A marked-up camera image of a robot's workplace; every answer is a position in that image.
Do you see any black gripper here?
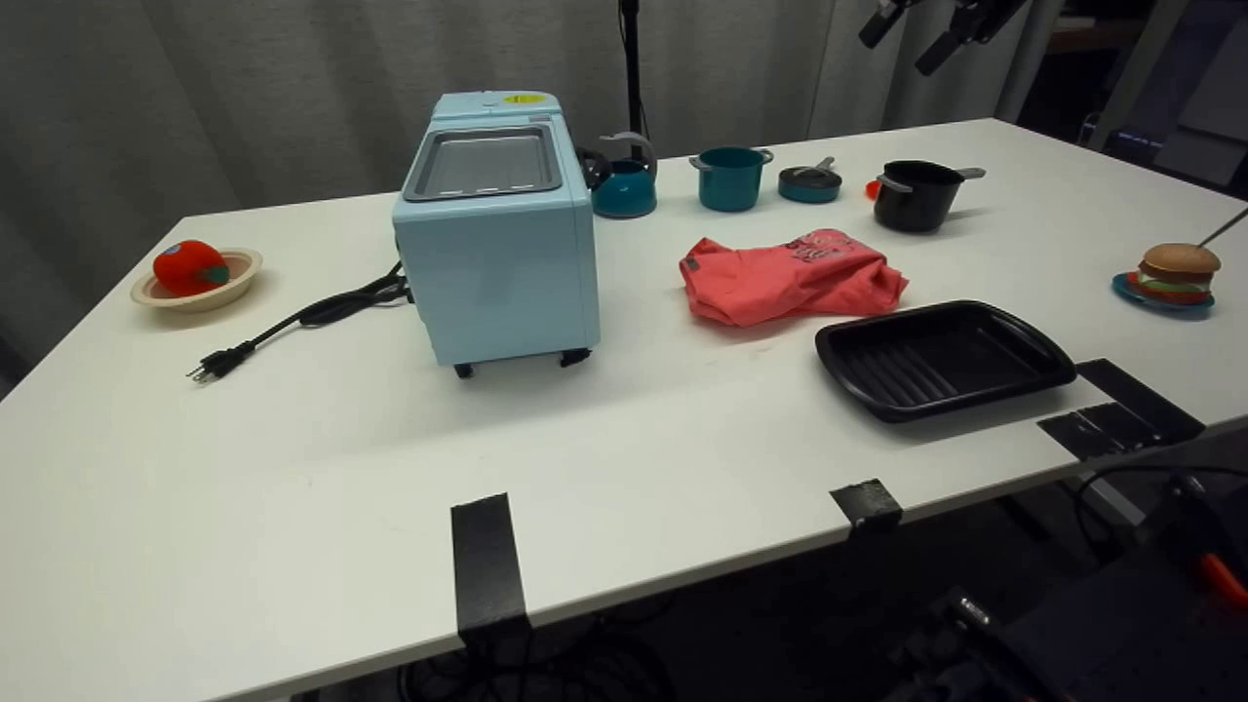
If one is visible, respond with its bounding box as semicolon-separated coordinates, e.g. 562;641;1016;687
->
854;0;1030;80

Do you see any red shirt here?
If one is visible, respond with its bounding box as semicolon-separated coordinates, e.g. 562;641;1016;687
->
673;227;911;332

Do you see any black pot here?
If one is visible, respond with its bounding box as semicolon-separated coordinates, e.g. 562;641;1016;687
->
861;158;991;238

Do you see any small teal pan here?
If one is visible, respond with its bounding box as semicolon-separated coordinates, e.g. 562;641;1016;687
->
777;154;845;207

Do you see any teal pot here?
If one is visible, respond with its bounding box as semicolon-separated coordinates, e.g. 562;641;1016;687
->
687;143;777;214

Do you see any grey equipment cabinet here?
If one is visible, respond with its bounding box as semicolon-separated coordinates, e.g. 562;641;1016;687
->
1082;0;1248;201

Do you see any teal toy teapot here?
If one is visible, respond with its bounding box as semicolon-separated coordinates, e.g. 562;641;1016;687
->
577;129;660;224

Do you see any black ridged tray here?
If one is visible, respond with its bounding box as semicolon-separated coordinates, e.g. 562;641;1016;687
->
811;298;1082;425

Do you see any small teal plate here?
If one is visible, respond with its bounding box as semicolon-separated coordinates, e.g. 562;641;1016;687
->
1108;268;1220;319

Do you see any toy burger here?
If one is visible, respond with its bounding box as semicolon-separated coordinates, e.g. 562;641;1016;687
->
1125;238;1223;311

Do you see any wide black tape strip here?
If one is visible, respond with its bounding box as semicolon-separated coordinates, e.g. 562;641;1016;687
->
1071;359;1207;445

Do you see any black tape patch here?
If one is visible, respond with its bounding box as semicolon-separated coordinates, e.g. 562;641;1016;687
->
1033;401;1149;461

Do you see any small black tape square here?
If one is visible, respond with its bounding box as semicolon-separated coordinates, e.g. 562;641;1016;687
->
826;476;904;533

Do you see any light blue toaster oven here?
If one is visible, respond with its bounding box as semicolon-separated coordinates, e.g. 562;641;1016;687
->
390;90;603;381

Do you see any black equipment under table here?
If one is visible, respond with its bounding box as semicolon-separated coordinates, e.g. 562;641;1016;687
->
893;454;1248;702

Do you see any long black tape strip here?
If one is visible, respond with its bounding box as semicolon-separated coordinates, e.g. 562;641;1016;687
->
447;492;535;636

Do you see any red toy pepper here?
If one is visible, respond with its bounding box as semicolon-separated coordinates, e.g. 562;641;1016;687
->
148;238;232;299

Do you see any plate with red fruit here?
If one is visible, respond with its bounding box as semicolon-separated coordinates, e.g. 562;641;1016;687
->
130;247;265;318

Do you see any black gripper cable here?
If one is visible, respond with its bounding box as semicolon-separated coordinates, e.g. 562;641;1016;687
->
1194;203;1248;255

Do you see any orange handled tool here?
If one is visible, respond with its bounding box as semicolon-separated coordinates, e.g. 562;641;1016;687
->
1194;552;1248;618

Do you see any black power cord with plug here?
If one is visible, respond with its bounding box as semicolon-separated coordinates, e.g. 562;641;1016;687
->
183;263;412;385

